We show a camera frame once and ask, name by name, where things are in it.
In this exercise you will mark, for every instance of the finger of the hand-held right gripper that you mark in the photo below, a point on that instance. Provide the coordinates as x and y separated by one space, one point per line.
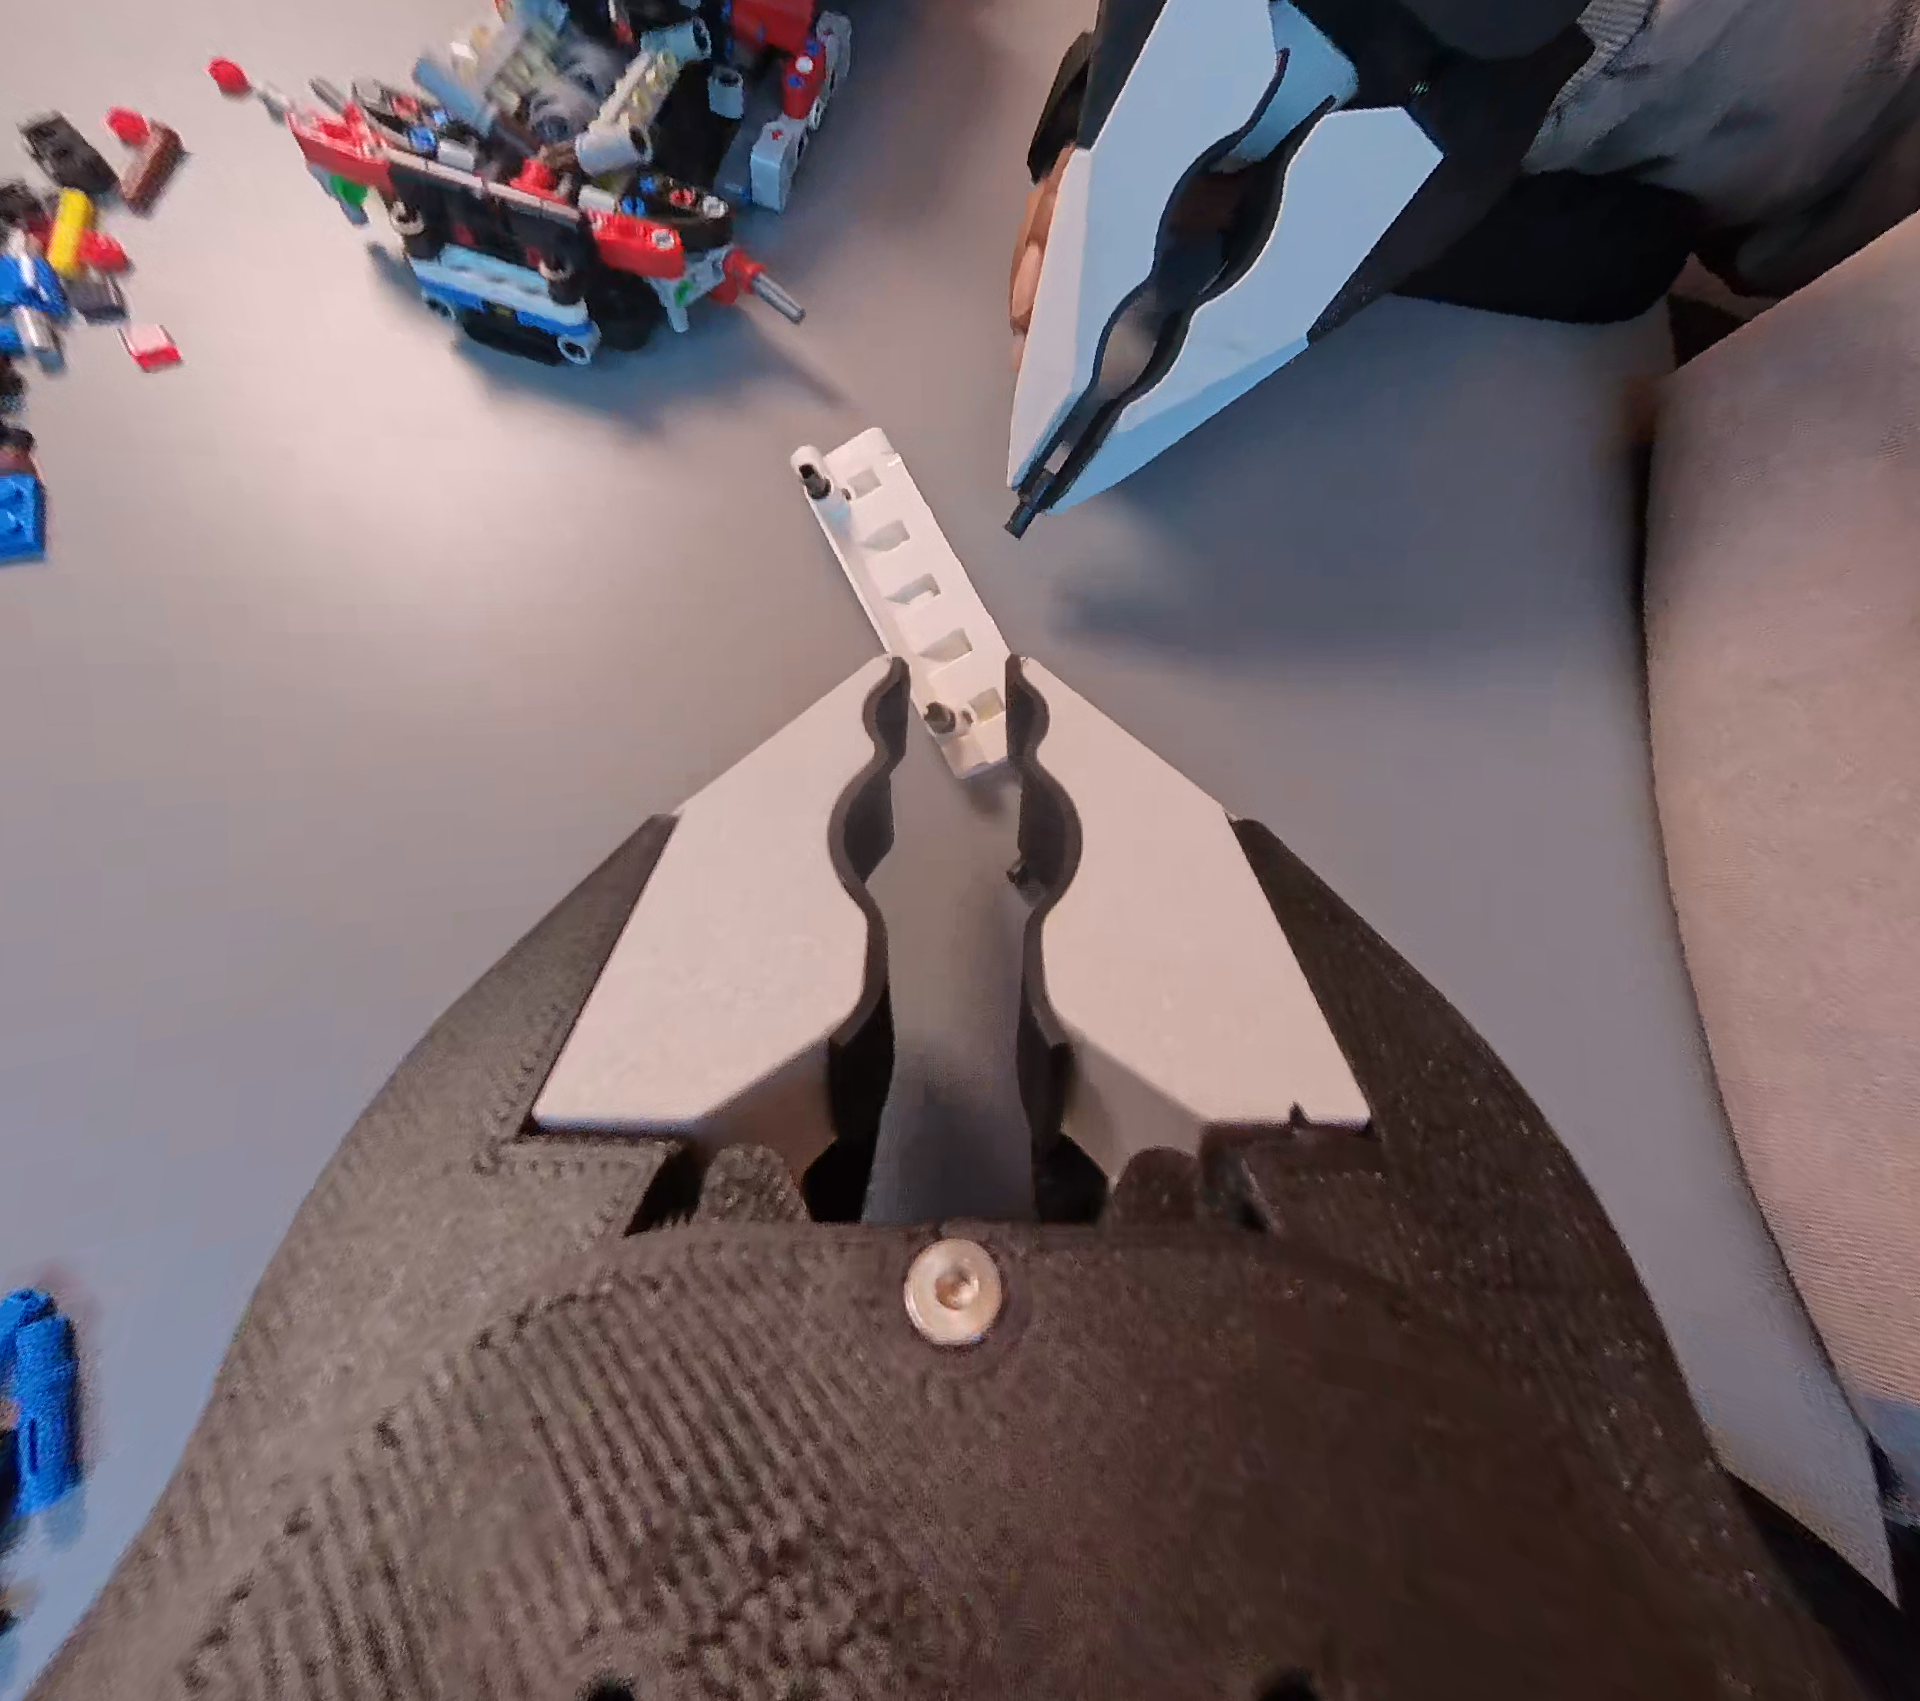
1290 262
1140 127

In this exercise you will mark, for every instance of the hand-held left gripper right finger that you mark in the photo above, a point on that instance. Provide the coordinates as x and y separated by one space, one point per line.
1200 982

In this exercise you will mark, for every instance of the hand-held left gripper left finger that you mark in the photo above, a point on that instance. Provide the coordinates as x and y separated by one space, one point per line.
704 982

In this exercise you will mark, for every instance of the white lego panel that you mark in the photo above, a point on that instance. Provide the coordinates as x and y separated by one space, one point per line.
901 562

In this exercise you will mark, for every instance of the heap of black blue pins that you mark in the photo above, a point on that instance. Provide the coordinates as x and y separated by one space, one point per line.
38 1401

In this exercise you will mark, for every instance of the partly built lego truck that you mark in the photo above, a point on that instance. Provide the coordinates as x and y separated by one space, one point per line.
601 156

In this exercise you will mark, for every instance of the red round lego stud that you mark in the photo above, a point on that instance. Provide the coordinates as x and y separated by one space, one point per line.
229 74

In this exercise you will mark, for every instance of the pile of mixed lego pieces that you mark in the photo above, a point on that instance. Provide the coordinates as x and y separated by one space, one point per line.
45 278

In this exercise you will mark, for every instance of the person's right hand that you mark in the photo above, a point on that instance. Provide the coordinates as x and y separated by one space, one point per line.
1024 262

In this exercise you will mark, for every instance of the black textured pad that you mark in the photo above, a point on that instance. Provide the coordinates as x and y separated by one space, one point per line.
1575 278

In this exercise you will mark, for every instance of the person's beige hoodie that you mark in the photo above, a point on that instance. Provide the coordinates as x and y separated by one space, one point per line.
1801 757

